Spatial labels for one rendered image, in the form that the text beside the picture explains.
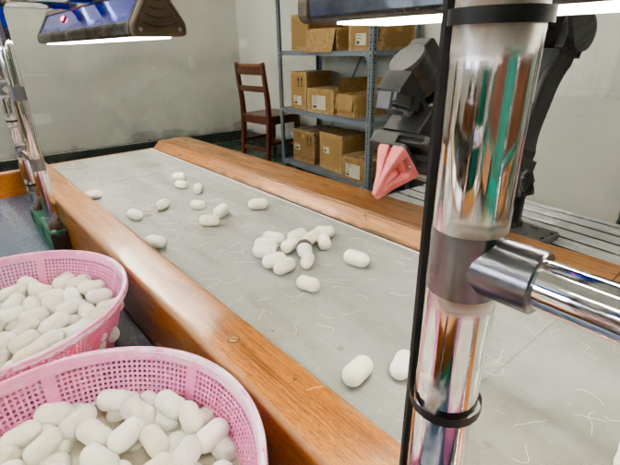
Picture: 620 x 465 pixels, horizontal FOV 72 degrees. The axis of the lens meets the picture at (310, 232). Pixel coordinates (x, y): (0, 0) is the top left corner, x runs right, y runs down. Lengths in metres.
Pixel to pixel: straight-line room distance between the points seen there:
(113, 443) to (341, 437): 0.18
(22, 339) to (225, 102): 4.80
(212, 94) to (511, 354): 4.88
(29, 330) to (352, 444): 0.38
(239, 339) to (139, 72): 4.57
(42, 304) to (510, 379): 0.53
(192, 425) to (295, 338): 0.14
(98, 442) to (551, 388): 0.39
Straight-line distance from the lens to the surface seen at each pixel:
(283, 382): 0.38
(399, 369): 0.41
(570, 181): 2.67
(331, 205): 0.78
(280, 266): 0.57
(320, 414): 0.35
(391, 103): 0.63
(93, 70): 4.82
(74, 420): 0.43
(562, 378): 0.47
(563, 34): 0.93
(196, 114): 5.12
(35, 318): 0.59
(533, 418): 0.42
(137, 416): 0.41
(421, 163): 0.68
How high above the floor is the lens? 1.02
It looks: 24 degrees down
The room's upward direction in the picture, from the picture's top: 1 degrees counter-clockwise
